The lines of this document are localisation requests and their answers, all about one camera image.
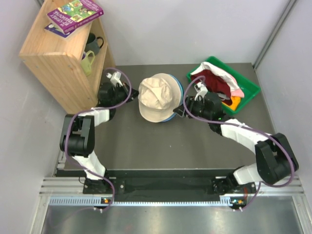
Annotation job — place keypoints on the dark red hat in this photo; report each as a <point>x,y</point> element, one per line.
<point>215,84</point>

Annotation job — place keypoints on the wooden shelf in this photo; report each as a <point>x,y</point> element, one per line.
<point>55,62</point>

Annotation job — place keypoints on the beige bucket hat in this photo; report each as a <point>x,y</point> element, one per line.
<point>158,96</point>

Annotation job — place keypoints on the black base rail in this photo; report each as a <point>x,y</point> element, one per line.
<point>204,181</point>

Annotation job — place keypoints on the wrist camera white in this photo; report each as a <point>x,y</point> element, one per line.
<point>115,79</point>
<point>201,91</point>

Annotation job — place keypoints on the white hat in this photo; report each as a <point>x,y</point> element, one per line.
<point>229,79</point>

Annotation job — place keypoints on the pink hat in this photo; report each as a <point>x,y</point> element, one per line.
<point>237,93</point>

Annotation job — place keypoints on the green plastic tray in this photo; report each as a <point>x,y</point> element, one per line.
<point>249,88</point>

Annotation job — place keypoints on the yellow hat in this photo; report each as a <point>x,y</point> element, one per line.
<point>235,103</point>

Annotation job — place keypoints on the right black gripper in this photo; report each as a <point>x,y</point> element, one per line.
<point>190,104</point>

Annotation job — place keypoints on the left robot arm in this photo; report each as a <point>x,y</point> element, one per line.
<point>78,134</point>

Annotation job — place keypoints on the purple book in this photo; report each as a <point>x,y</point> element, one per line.
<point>75,14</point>
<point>51,28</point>

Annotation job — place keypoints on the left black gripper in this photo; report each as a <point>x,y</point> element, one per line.
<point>125,88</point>

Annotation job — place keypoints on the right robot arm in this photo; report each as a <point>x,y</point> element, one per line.
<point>274,157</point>

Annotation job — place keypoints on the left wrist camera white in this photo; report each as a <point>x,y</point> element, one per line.
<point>115,79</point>

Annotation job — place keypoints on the light green mug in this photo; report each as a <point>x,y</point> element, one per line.
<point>87,61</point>

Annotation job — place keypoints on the dark green mug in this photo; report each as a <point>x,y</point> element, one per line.
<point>94,43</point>

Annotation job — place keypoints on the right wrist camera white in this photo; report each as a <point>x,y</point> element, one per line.
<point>201,91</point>

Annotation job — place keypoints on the lower purple book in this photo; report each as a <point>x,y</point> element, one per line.
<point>51,28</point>

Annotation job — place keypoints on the aluminium frame rail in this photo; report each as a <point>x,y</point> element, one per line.
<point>67,191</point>

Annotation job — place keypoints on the cyan bucket hat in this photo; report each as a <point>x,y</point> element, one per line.
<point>170,118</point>

